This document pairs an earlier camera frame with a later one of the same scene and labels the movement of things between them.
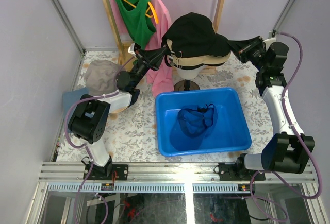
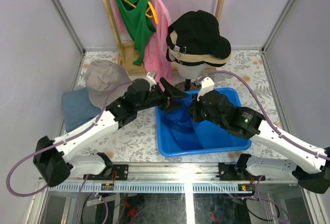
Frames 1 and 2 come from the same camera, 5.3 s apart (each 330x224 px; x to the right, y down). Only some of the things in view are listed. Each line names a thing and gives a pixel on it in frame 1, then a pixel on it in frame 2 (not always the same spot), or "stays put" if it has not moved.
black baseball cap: x=193 y=34 stays put
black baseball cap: x=187 y=68 → x=201 y=39
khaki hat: x=180 y=63 → x=177 y=53
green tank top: x=136 y=13 stays put
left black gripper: x=147 y=59 → x=163 y=97
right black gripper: x=244 y=49 → x=196 y=116
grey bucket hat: x=100 y=76 stays put
